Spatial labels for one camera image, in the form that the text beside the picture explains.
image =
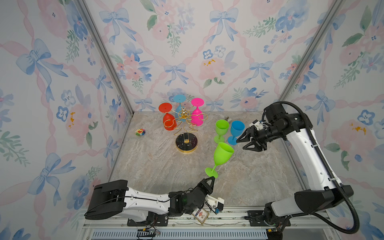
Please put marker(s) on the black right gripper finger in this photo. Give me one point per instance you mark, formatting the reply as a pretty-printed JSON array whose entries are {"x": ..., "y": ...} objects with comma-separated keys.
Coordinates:
[
  {"x": 255, "y": 145},
  {"x": 247, "y": 135}
]

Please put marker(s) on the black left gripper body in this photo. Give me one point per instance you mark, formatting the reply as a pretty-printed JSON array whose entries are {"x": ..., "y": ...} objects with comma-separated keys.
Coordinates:
[{"x": 202, "y": 191}]

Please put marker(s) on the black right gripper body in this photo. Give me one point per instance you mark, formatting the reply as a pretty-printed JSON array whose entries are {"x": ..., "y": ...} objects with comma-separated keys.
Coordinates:
[{"x": 262, "y": 136}]

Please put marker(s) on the blue wine glass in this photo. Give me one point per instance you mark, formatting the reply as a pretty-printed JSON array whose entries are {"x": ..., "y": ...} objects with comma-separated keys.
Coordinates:
[{"x": 237, "y": 128}]

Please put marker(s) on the green wine glass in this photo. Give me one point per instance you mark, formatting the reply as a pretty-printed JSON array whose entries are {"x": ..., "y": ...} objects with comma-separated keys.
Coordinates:
[
  {"x": 222, "y": 127},
  {"x": 222, "y": 154}
]

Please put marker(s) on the red wine glass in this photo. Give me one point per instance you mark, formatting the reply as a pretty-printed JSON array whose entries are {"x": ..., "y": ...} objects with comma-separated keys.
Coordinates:
[{"x": 169, "y": 121}]

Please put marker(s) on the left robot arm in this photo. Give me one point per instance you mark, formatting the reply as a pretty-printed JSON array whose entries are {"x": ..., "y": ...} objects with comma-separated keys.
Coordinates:
[{"x": 116, "y": 198}]

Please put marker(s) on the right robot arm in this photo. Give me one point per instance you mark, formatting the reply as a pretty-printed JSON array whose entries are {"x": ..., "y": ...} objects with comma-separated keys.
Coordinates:
[{"x": 286, "y": 121}]

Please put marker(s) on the gold wine glass rack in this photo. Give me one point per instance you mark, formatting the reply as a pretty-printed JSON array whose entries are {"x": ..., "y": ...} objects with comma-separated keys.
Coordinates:
[{"x": 186, "y": 140}]

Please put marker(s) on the pink wine glass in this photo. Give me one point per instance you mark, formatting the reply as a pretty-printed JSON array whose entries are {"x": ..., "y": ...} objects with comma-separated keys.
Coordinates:
[{"x": 197, "y": 115}]

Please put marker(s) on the teal wine glass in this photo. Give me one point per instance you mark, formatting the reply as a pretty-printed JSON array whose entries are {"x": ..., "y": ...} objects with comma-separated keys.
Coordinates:
[{"x": 179, "y": 99}]

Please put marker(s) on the diamond label card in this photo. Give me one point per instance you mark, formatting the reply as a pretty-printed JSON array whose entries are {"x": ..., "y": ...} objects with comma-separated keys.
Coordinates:
[{"x": 201, "y": 215}]

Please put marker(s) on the rainbow flower plush toy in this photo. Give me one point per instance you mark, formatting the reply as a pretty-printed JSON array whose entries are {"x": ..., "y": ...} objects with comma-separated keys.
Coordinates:
[{"x": 140, "y": 132}]

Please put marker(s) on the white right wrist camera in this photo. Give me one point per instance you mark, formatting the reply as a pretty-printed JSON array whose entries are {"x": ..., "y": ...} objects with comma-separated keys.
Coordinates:
[{"x": 258, "y": 124}]

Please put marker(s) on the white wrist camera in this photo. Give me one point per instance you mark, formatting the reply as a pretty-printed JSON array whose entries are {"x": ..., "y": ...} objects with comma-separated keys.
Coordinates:
[
  {"x": 258, "y": 124},
  {"x": 216, "y": 205}
]

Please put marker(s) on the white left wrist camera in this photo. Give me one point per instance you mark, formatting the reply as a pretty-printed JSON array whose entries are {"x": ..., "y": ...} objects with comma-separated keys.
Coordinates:
[{"x": 216, "y": 205}]

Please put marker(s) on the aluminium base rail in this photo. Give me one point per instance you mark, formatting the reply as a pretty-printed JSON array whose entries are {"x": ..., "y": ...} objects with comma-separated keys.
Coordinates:
[{"x": 230, "y": 224}]

